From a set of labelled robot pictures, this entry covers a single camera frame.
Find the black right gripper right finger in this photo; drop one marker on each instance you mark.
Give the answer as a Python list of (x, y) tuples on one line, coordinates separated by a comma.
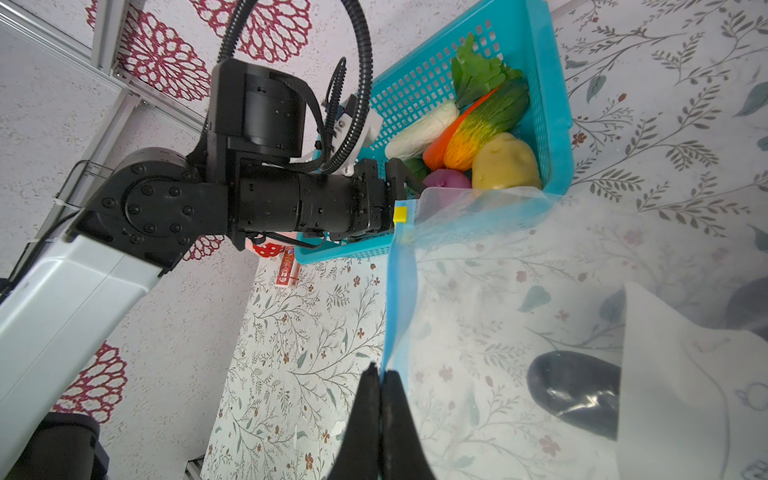
[(402, 453)]

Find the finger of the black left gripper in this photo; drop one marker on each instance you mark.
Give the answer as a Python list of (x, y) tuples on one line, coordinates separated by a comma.
[(401, 180)]

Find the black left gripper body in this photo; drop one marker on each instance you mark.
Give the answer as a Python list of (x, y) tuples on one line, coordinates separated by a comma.
[(275, 200)]

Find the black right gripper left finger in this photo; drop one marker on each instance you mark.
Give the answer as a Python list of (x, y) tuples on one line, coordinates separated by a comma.
[(358, 456)]

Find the purple onion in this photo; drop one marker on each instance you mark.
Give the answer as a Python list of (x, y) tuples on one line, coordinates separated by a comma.
[(447, 178)]

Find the white radish with leaves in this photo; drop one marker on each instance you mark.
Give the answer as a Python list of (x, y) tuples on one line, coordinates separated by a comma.
[(473, 77)]

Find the clear zip top bag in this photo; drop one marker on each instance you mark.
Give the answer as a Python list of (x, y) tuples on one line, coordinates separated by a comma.
[(480, 283)]

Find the dark eggplant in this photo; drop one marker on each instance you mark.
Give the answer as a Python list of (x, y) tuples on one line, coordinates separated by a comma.
[(578, 389)]

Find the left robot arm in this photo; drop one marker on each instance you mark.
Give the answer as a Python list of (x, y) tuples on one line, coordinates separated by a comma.
[(74, 284)]

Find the white paper insert in bag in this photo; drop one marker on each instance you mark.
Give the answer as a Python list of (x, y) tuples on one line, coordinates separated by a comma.
[(693, 400)]

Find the orange carrot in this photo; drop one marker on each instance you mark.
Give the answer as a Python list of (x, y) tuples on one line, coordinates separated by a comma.
[(433, 156)]

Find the red card pack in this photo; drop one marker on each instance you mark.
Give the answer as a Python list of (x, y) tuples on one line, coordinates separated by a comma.
[(288, 272)]

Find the yellow green potato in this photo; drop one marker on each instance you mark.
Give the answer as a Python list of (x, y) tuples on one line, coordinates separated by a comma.
[(505, 162)]

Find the green yellow cucumber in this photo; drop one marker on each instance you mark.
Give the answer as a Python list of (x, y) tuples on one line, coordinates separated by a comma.
[(500, 112)]

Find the teal plastic basket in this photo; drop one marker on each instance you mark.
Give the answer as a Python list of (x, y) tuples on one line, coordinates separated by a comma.
[(521, 35)]

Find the black wire wall rack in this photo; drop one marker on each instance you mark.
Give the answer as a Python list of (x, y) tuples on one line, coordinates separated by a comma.
[(85, 178)]

